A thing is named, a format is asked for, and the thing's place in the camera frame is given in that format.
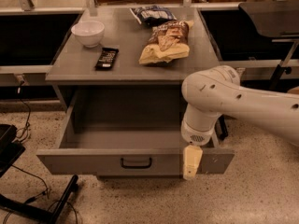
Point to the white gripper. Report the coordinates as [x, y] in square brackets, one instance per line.
[195, 134]

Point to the grey top drawer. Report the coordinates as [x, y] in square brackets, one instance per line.
[120, 131]

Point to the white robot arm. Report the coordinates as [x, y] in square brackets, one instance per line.
[217, 91]

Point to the grey drawer cabinet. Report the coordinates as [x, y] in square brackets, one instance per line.
[74, 68]

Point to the yellow brown chip bag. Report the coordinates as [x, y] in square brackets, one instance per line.
[168, 42]

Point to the dark blue snack bag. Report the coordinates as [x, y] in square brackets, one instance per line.
[152, 15]

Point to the white bowl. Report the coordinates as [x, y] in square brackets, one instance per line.
[88, 33]

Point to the black chair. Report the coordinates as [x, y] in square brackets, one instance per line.
[271, 22]

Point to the black stand base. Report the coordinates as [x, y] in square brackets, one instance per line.
[23, 188]

